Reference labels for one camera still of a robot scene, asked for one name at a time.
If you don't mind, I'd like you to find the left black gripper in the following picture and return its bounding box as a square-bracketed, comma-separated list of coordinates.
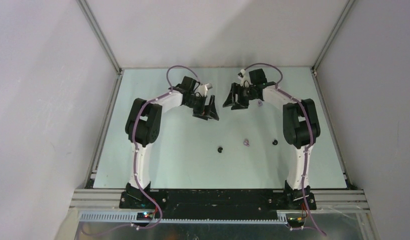
[184, 94, 219, 120]

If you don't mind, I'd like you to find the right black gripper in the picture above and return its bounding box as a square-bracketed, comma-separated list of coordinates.
[223, 82, 259, 110]

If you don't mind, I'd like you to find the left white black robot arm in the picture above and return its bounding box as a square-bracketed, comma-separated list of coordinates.
[125, 76, 220, 208]

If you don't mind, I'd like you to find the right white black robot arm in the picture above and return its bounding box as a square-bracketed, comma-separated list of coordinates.
[222, 68, 321, 209]

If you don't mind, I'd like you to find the purple earbud centre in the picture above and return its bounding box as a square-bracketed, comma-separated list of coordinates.
[243, 139, 250, 147]

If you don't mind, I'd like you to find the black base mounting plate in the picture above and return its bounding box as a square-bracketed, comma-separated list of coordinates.
[119, 187, 317, 221]

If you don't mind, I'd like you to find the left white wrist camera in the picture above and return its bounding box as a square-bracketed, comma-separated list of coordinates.
[194, 83, 213, 97]

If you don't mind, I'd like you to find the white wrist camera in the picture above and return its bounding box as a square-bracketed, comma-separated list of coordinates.
[194, 83, 213, 97]
[238, 69, 251, 88]

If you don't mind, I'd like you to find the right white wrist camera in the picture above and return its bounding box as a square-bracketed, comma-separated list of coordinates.
[238, 69, 251, 88]

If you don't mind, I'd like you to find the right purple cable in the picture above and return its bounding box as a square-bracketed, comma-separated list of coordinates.
[244, 62, 327, 237]

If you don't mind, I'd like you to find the right aluminium corner post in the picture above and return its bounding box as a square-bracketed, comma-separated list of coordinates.
[311, 0, 357, 72]

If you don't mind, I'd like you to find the aluminium corner post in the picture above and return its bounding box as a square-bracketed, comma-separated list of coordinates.
[311, 0, 357, 72]
[76, 0, 122, 75]

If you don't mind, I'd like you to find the aluminium frame rail front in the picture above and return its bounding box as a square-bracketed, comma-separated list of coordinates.
[69, 188, 372, 215]

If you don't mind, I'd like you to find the left aluminium corner post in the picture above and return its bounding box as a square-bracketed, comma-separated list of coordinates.
[76, 0, 122, 75]

